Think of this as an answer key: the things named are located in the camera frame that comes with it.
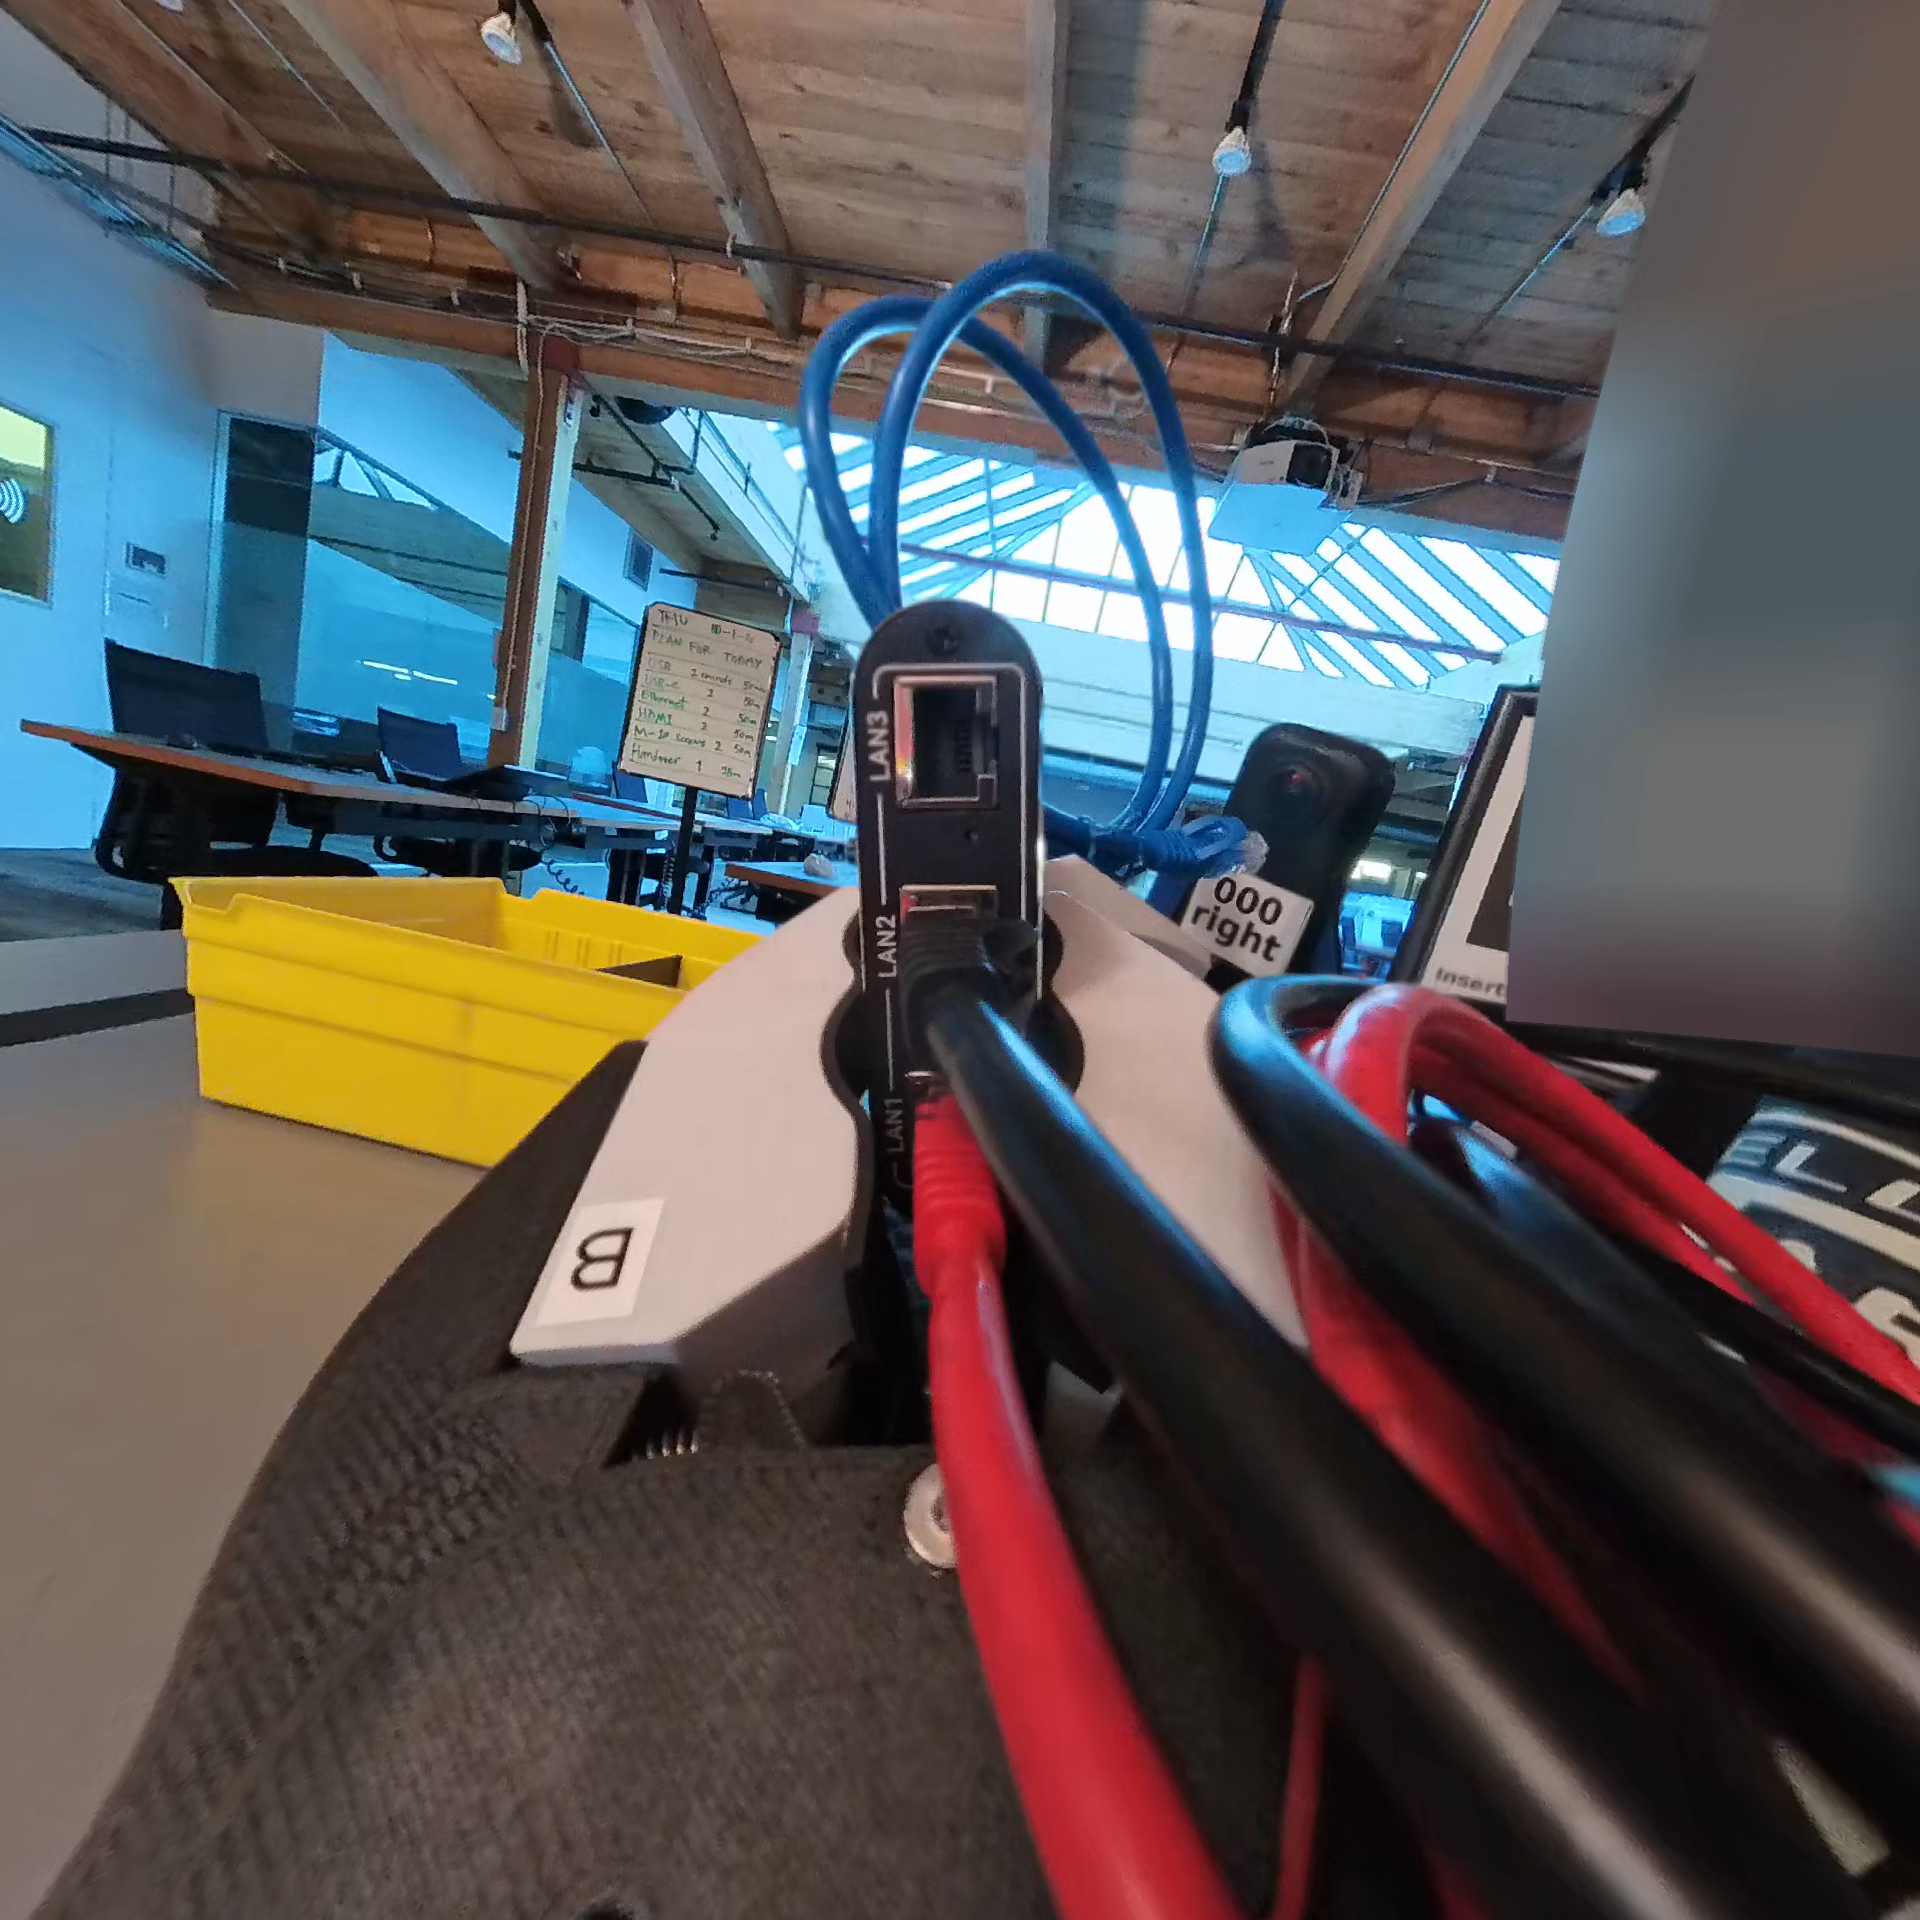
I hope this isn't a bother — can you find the wooden office desk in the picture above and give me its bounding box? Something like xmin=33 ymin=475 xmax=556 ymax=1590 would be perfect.
xmin=24 ymin=718 xmax=589 ymax=886

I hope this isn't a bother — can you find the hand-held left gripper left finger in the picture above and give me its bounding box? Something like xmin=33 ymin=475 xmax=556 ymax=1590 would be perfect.
xmin=509 ymin=886 xmax=874 ymax=1379

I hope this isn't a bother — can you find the yellow plastic bin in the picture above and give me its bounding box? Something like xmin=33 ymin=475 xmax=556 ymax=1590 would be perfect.
xmin=172 ymin=873 xmax=769 ymax=1169

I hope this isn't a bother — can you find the black ethernet cable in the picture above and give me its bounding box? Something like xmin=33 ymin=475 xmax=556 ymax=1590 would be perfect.
xmin=897 ymin=897 xmax=1920 ymax=1920

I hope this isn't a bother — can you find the framed wall picture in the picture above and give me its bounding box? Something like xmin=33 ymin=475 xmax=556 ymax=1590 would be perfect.
xmin=0 ymin=405 xmax=59 ymax=602

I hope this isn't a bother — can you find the black ethernet port panel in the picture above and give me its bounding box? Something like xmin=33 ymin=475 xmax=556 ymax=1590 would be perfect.
xmin=844 ymin=604 xmax=1050 ymax=1443

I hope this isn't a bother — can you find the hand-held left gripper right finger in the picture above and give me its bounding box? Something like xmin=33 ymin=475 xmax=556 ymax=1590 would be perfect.
xmin=1036 ymin=856 xmax=1309 ymax=1346

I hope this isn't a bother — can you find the ceiling projector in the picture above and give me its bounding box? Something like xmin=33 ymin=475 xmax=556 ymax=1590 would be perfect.
xmin=1208 ymin=420 xmax=1368 ymax=549

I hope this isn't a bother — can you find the person's black printed sweater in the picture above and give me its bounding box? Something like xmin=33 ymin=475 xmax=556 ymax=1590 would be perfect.
xmin=1627 ymin=1050 xmax=1920 ymax=1443

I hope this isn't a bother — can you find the handwritten whiteboard on stand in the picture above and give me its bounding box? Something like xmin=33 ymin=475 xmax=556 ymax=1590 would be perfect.
xmin=615 ymin=598 xmax=786 ymax=916

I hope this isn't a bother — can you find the blue ethernet cable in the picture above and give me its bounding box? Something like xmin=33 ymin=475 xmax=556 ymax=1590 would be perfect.
xmin=799 ymin=252 xmax=1250 ymax=906

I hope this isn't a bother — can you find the red ethernet cable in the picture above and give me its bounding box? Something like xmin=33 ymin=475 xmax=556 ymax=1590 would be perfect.
xmin=907 ymin=982 xmax=1920 ymax=1920

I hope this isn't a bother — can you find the instruction board on stand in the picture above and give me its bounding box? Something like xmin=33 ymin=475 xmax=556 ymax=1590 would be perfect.
xmin=1387 ymin=689 xmax=1548 ymax=998

